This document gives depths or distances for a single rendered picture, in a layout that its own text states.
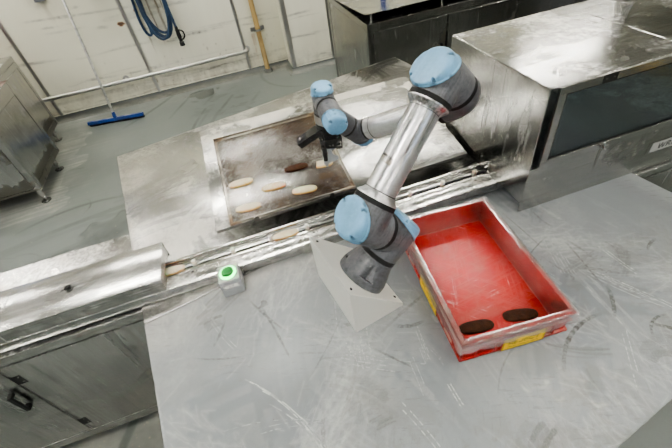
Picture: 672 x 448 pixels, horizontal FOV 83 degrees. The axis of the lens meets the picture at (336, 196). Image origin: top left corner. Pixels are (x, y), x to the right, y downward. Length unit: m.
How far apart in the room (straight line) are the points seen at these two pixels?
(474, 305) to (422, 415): 0.35
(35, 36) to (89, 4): 0.64
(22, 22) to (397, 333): 4.67
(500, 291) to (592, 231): 0.42
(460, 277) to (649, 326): 0.49
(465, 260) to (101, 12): 4.37
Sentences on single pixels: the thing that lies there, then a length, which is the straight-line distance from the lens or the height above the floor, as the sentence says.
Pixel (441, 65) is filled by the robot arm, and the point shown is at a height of 1.47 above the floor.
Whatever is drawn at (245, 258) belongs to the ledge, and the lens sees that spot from 1.38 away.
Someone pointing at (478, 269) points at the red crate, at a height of 0.82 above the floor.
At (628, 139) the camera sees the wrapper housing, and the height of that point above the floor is 1.01.
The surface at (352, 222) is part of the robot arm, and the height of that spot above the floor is 1.18.
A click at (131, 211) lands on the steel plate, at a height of 0.82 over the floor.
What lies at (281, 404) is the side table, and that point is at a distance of 1.14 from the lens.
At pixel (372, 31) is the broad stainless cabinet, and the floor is 0.89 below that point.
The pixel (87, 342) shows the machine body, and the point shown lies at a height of 0.74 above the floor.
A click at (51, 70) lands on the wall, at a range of 5.22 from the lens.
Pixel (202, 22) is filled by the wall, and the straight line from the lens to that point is 4.85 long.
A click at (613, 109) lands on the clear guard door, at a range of 1.52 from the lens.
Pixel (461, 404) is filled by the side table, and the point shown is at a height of 0.82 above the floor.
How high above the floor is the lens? 1.86
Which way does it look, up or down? 41 degrees down
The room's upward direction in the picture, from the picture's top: 10 degrees counter-clockwise
